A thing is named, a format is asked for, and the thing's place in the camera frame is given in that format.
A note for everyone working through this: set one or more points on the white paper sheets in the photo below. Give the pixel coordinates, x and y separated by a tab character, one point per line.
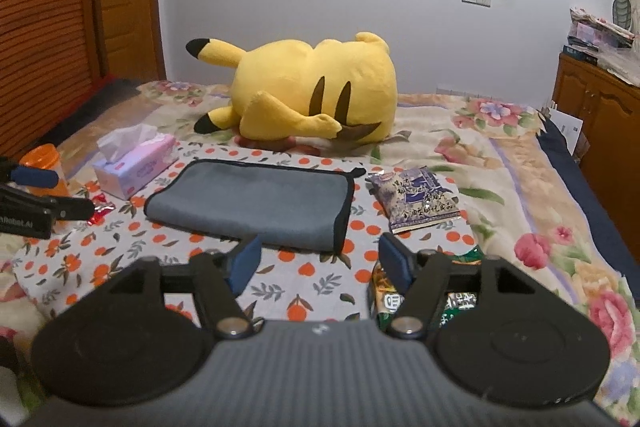
567	127

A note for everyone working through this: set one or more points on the pink tissue box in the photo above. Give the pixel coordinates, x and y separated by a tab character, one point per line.
135	167

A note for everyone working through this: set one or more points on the stack of magazines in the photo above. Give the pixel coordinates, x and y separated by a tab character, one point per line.
600	37

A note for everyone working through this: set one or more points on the small red packet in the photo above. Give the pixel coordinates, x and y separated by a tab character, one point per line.
102	209

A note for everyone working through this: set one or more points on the green snack packet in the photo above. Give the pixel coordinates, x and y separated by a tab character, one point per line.
387	299

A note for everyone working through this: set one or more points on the wooden cabinet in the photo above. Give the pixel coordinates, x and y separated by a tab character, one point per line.
610	127

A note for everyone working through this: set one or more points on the slatted wooden wardrobe door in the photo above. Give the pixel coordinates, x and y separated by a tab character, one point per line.
45	22

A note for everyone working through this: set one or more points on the orange fruit print cloth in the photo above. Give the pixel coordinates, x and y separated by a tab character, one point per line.
310	279

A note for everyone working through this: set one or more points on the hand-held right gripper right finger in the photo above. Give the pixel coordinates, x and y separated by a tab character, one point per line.
395	259

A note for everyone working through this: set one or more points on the yellow plush toy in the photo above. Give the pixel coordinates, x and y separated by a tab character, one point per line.
300	87

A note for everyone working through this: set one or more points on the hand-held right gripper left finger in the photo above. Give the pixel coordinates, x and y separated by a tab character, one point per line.
244	264

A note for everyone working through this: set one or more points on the grey towel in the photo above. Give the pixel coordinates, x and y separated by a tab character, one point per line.
250	202

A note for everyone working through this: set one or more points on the purple snack packet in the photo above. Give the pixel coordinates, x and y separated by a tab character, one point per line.
417	199

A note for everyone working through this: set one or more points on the green hand fan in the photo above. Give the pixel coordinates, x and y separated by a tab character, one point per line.
622	13

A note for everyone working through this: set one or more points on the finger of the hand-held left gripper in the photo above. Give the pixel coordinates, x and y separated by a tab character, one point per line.
70	208
36	177

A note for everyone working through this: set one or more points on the orange plastic cup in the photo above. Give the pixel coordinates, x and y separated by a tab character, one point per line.
42	157

